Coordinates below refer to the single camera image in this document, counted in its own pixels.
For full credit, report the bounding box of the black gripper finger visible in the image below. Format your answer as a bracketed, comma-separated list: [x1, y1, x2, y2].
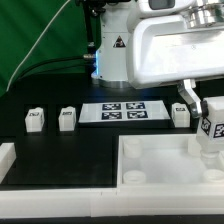
[178, 79, 209, 118]

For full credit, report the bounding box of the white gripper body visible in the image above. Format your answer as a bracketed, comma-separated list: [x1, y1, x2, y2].
[126, 0, 224, 88]

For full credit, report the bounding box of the white square tabletop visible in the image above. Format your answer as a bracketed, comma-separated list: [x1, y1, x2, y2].
[117, 134, 224, 190]

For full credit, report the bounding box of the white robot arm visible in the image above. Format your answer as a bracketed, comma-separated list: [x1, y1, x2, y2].
[76, 0, 224, 118]

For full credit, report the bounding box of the green backdrop curtain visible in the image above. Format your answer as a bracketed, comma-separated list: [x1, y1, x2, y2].
[0, 0, 87, 96]

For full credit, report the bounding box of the white marker base plate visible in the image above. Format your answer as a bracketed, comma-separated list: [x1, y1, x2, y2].
[79, 101, 170, 123]

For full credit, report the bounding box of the white front obstacle wall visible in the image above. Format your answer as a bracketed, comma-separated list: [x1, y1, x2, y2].
[0, 184, 224, 219]

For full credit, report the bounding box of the white obstacle wall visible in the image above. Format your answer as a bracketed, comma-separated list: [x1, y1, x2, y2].
[0, 143, 16, 184]
[0, 184, 224, 219]

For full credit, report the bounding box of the white cable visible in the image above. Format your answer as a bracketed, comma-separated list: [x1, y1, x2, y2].
[5, 0, 72, 93]

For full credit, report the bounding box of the black cable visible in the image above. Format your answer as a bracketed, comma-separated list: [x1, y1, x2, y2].
[11, 57, 88, 88]

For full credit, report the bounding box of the white left obstacle wall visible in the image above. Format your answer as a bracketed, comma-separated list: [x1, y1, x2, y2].
[0, 143, 16, 184]

